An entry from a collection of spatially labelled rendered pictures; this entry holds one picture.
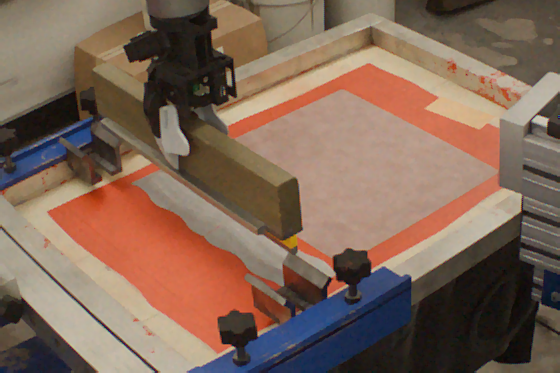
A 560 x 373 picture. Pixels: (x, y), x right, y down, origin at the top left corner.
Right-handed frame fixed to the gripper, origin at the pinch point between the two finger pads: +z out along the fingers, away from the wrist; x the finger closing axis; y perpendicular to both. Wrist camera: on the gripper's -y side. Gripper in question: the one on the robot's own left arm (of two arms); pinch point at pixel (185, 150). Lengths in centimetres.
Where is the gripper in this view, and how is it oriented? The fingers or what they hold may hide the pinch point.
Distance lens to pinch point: 152.6
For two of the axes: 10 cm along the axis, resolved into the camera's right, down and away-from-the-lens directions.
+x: 7.7, -3.8, 5.1
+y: 6.3, 3.7, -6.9
